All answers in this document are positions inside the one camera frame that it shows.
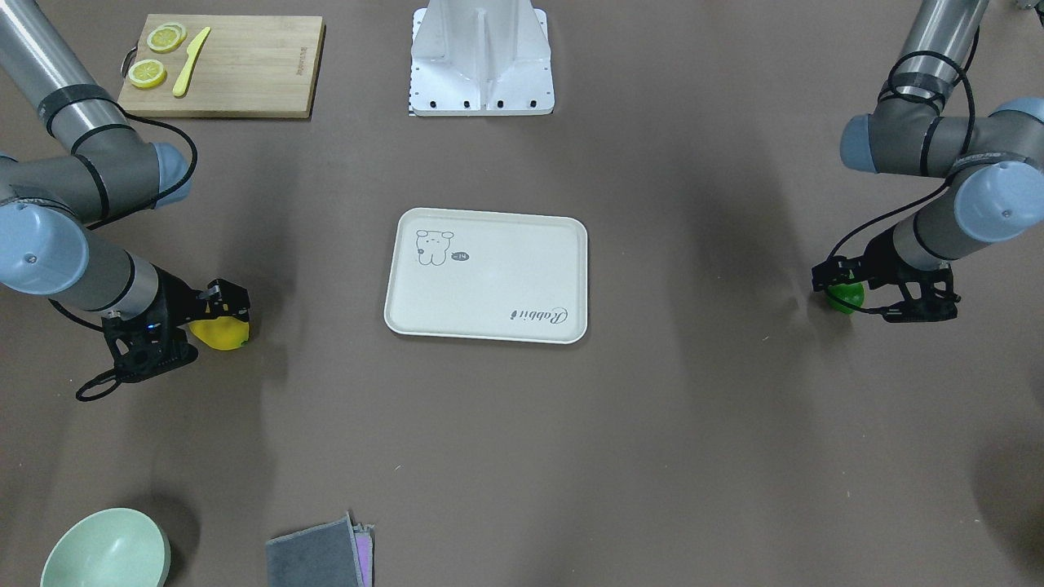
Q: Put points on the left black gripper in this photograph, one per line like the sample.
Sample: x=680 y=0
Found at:
x=877 y=262

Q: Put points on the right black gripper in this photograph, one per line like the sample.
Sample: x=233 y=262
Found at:
x=176 y=299

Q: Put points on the green lime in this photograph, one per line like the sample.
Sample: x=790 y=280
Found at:
x=846 y=298

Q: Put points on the yellow lemon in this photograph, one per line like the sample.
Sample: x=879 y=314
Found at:
x=225 y=333

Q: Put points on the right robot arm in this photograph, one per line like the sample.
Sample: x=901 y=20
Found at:
x=53 y=209

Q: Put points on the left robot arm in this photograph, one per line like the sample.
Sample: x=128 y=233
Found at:
x=990 y=164

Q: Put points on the cream rabbit tray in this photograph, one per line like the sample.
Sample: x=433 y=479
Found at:
x=488 y=275

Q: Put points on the bamboo cutting board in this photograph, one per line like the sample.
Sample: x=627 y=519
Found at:
x=250 y=66

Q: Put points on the lemon slice lower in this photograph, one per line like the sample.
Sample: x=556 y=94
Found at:
x=146 y=74

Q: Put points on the lemon slice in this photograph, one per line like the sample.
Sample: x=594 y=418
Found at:
x=146 y=74
x=166 y=37

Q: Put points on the yellow plastic knife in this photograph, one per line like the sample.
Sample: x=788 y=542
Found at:
x=182 y=82

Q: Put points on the lemon slice upper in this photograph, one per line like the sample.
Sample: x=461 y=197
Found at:
x=166 y=37

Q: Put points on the mint green bowl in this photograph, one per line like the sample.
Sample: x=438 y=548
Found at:
x=113 y=547

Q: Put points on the purple cloth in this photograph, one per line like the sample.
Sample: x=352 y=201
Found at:
x=363 y=536

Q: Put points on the grey folded cloth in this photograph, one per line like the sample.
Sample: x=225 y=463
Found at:
x=323 y=555

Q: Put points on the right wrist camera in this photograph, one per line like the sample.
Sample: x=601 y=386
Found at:
x=143 y=348

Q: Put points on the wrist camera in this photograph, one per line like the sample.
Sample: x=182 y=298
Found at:
x=143 y=348
x=922 y=297

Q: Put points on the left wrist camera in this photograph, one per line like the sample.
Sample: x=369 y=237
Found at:
x=922 y=297

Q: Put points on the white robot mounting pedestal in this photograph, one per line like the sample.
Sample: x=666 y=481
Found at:
x=480 y=59

